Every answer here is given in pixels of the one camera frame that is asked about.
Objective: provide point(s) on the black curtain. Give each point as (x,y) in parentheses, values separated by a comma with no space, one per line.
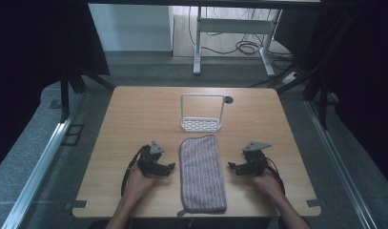
(29,63)
(363,79)

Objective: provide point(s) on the purple striped towel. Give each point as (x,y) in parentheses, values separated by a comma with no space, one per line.
(201,175)

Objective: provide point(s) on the person's left hand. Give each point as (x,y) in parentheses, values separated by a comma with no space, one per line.
(137,184)

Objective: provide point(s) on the white metal frame desk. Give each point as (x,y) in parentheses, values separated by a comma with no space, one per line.
(233,25)

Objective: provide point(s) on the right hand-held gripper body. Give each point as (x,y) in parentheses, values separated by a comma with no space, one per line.
(255,162)

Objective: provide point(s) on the aluminium floor rail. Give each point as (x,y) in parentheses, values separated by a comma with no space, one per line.
(39,171)
(337,162)

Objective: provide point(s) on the white power strip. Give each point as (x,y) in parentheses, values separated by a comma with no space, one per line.
(290,77)

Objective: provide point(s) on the black metal stand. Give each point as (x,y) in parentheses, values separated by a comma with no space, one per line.
(322,92)
(65,95)

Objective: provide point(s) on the person's right hand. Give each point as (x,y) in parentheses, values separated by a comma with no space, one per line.
(269,186)

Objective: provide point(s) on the round black table grommet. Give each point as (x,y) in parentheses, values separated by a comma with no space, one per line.
(228,99)

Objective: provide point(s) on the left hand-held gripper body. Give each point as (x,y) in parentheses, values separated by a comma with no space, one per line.
(147,160)

